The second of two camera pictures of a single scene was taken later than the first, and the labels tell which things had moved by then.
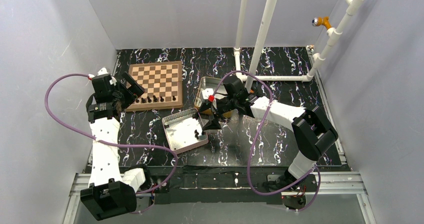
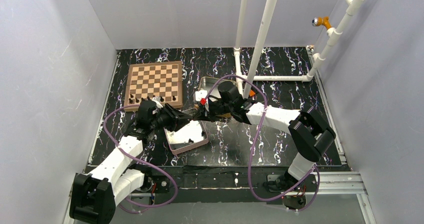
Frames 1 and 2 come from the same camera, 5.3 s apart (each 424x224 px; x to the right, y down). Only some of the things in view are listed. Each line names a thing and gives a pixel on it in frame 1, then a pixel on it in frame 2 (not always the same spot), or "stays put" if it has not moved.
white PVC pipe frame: x=354 y=5 stays put
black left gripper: x=129 y=89 → x=174 y=118
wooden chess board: x=163 y=83 stays put
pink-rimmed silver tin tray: x=183 y=131 stays put
